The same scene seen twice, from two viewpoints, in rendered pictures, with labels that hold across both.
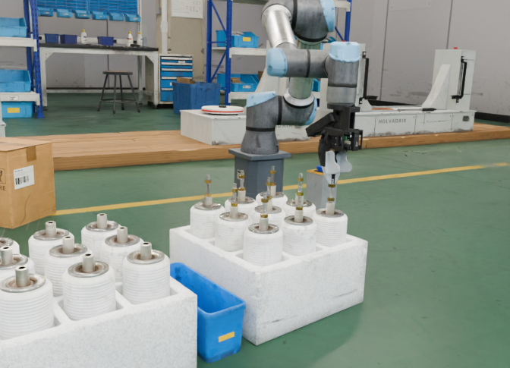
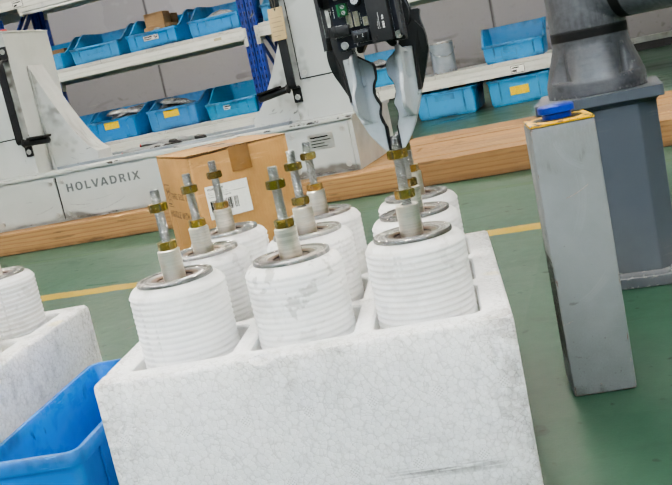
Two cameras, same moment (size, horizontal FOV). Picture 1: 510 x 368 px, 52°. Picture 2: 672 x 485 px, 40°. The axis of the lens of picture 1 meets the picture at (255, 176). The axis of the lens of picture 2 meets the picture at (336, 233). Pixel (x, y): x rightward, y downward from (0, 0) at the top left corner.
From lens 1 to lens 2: 112 cm
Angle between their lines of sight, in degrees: 47
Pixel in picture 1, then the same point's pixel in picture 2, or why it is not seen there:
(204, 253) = not seen: hidden behind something
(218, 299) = not seen: hidden behind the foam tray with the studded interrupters
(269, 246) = (151, 320)
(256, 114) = not seen: outside the picture
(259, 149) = (568, 85)
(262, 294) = (121, 438)
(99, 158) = (507, 154)
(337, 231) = (400, 284)
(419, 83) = not seen: outside the picture
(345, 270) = (427, 400)
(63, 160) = (443, 165)
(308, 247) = (290, 328)
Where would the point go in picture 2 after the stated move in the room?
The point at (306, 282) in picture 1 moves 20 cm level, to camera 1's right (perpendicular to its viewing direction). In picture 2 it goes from (267, 421) to (433, 458)
